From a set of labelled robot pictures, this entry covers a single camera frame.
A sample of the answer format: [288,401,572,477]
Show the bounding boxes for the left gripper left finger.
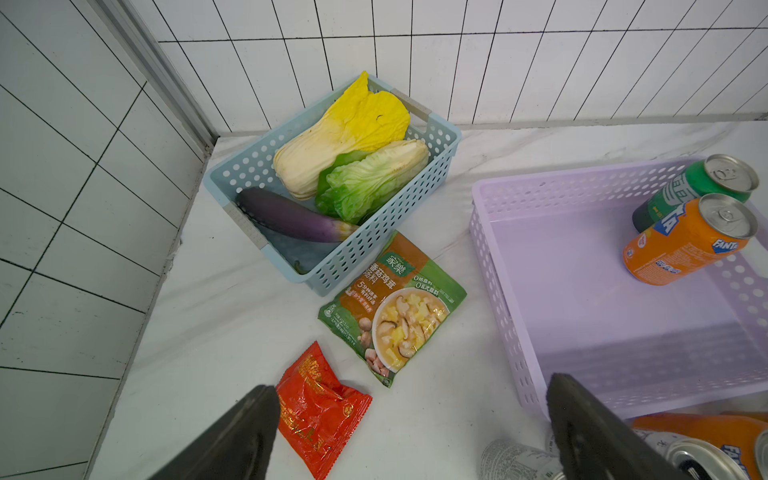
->
[153,385,280,480]

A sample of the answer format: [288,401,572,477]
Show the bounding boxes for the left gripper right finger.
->
[546,373,687,480]

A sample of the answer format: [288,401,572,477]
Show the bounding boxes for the tall silver can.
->
[634,429,749,480]

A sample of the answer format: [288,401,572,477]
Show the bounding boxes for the orange Fanta can front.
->
[632,412,767,479]

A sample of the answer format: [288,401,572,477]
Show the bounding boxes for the orange fanta can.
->
[623,193,758,286]
[632,412,767,479]

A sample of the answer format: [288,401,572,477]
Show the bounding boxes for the orange Fanta can back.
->
[623,193,758,286]

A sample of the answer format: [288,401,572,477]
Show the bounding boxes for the green Sprite can back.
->
[632,154,760,233]

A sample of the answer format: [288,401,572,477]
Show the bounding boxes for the small silver can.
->
[478,439,565,480]

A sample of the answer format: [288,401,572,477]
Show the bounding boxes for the purple plastic basket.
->
[470,158,767,418]

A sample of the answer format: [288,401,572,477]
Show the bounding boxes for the blue plastic basket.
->
[203,76,461,297]

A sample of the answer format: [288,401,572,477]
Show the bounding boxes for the red snack packet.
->
[276,343,373,480]

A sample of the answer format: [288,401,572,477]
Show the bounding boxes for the green soup mix packet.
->
[318,232,466,387]

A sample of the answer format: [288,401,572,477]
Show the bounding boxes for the purple eggplant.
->
[235,187,358,243]

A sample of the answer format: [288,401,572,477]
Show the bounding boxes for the green lettuce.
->
[315,140,429,225]

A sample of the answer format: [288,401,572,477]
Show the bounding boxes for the yellow napa cabbage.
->
[273,72,410,201]

